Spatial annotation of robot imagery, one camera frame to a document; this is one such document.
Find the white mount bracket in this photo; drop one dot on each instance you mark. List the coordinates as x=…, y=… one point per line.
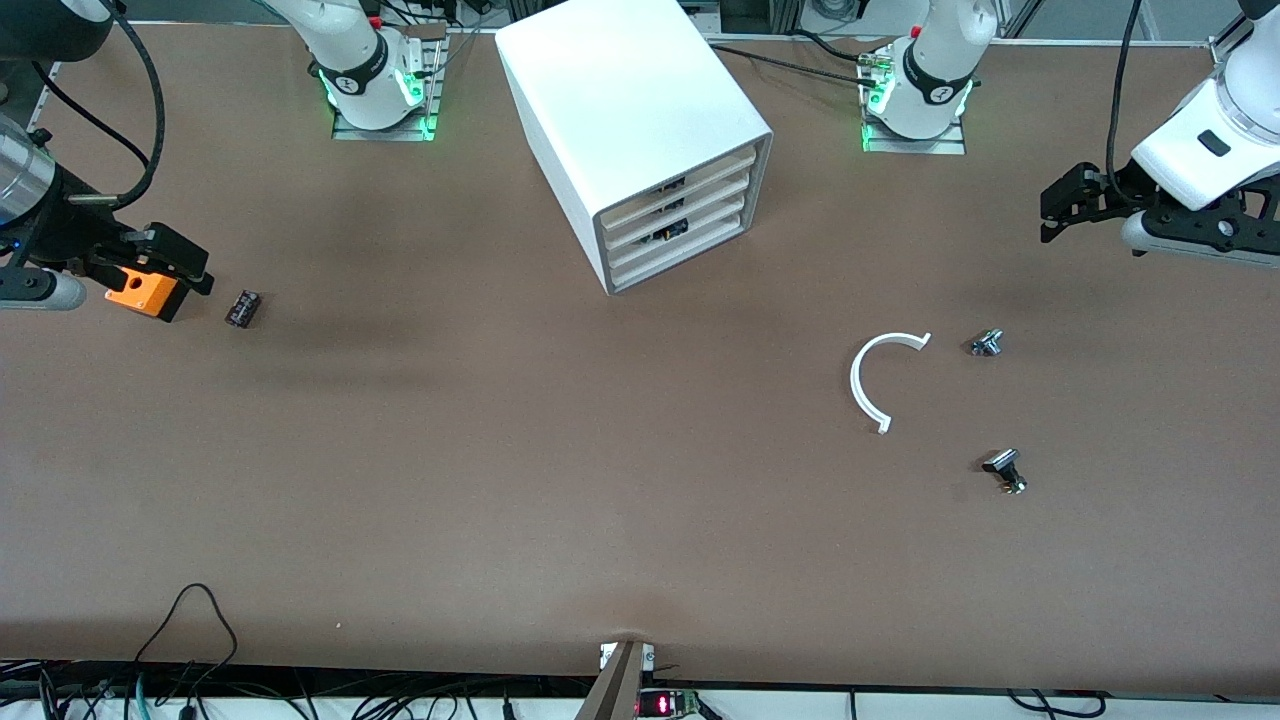
x=606, y=655

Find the small silver metal part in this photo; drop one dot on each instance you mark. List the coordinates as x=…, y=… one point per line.
x=987, y=344

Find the small black yellow component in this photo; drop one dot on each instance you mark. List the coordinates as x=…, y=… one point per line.
x=668, y=232

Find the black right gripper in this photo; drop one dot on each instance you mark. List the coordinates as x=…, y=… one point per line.
x=62, y=232

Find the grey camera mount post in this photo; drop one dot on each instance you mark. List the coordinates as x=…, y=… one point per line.
x=615, y=695

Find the aluminium frame corner bracket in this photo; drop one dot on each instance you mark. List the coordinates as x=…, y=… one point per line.
x=1222, y=52

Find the black knob switch part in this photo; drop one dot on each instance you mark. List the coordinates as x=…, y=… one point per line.
x=1002, y=463

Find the red LED display device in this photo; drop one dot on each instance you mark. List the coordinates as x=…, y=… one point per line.
x=665, y=704

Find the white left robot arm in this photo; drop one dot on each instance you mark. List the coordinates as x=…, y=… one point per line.
x=935, y=70

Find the small black electronic component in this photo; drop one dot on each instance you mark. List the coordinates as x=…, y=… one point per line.
x=243, y=307

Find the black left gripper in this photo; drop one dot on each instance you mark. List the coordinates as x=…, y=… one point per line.
x=1117, y=190

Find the aluminium right arm base plate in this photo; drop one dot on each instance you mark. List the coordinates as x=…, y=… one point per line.
x=385, y=133

